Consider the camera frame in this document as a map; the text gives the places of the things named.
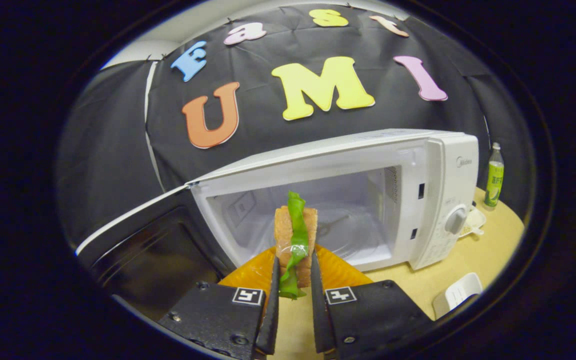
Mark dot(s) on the white divided seed dish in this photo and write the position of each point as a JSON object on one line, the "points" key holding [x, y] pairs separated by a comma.
{"points": [[474, 222]]}

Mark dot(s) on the white microwave oven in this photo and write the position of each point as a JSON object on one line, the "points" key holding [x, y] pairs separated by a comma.
{"points": [[438, 240]]}

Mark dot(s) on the green lettuce leaf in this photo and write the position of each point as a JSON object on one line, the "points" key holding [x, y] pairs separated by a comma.
{"points": [[297, 225]]}

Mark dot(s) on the black backdrop cloth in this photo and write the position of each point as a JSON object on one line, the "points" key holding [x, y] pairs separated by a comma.
{"points": [[108, 150]]}

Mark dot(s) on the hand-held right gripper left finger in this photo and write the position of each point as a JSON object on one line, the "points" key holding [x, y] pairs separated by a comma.
{"points": [[269, 305]]}

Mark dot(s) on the green drink bottle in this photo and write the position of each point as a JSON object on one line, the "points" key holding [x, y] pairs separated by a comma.
{"points": [[494, 180]]}

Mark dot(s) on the bread slice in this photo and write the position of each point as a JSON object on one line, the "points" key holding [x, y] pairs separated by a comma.
{"points": [[283, 235]]}

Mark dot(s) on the white rectangular dish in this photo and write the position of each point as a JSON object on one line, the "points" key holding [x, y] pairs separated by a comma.
{"points": [[458, 295]]}

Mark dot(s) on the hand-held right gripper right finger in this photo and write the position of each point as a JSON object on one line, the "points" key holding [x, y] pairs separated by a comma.
{"points": [[319, 312]]}

